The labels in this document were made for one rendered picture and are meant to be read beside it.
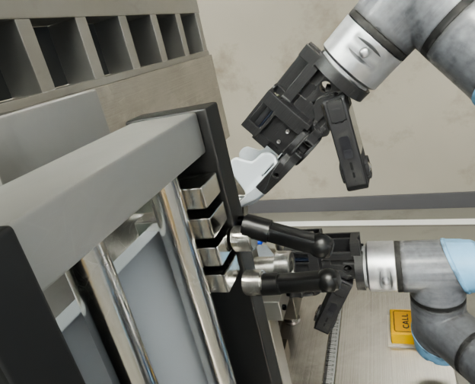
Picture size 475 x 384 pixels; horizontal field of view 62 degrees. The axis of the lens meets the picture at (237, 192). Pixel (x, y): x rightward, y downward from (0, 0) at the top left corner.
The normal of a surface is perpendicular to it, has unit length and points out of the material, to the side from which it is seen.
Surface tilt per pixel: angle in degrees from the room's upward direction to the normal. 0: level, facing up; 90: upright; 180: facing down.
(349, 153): 89
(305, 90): 90
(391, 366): 0
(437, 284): 90
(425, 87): 90
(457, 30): 80
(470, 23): 70
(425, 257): 39
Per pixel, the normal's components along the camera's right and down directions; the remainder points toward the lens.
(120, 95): 0.93, -0.08
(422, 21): -0.77, 0.44
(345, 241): -0.29, 0.40
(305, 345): -0.22, -0.91
